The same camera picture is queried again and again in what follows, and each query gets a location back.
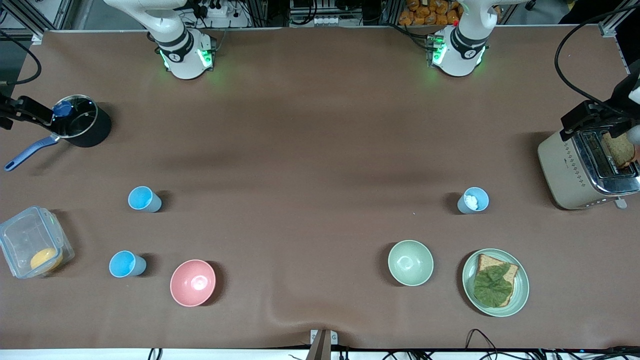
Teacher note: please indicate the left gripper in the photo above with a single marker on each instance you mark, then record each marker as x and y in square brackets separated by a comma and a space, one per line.
[616, 111]

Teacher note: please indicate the bright blue plastic cup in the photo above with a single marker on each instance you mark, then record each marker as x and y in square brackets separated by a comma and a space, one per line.
[144, 199]
[126, 264]

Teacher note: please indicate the grey-blue plastic cup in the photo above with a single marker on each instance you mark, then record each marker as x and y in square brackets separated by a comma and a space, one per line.
[475, 201]

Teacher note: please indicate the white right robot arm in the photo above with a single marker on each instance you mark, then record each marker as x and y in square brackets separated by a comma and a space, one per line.
[175, 45]

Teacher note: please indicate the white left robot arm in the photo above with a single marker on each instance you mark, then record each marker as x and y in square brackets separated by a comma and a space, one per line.
[462, 50]

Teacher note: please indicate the brown toast slice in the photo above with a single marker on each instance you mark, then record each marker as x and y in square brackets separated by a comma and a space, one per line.
[620, 150]

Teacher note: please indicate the glass lid with blue knob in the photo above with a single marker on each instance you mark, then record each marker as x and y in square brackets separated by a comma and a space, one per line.
[75, 120]

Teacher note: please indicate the beige and chrome toaster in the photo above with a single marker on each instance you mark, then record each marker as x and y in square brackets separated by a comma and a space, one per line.
[565, 170]

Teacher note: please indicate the clear plastic storage container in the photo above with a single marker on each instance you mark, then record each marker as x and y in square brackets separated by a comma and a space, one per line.
[22, 240]

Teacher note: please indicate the orange round food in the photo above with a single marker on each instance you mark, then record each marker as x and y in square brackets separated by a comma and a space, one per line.
[46, 259]

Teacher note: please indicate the white crumpled paper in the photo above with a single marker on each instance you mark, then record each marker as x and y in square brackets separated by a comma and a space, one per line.
[471, 201]

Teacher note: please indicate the brown bread slice with lettuce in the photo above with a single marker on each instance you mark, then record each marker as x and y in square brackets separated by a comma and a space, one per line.
[487, 262]

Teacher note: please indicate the pale green plate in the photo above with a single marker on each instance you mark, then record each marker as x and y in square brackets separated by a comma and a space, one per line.
[520, 295]

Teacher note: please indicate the green lettuce leaf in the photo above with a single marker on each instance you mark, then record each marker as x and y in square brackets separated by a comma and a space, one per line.
[492, 287]

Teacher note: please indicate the bag of orange buns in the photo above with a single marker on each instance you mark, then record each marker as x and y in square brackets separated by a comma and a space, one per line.
[430, 12]

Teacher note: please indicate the pink bowl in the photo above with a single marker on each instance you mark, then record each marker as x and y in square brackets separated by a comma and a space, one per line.
[192, 283]

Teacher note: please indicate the pale green bowl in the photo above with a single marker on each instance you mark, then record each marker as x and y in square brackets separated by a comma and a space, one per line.
[410, 263]

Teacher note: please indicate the brown table cloth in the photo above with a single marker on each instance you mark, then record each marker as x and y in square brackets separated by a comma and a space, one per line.
[310, 150]

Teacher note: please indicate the white power strip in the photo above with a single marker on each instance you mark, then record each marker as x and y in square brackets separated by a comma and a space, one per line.
[327, 21]

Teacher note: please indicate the aluminium frame profile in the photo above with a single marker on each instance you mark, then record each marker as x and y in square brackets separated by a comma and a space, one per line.
[40, 17]
[617, 20]

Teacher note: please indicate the metal table clamp bracket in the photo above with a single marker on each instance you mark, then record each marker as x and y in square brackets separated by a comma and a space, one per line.
[323, 342]

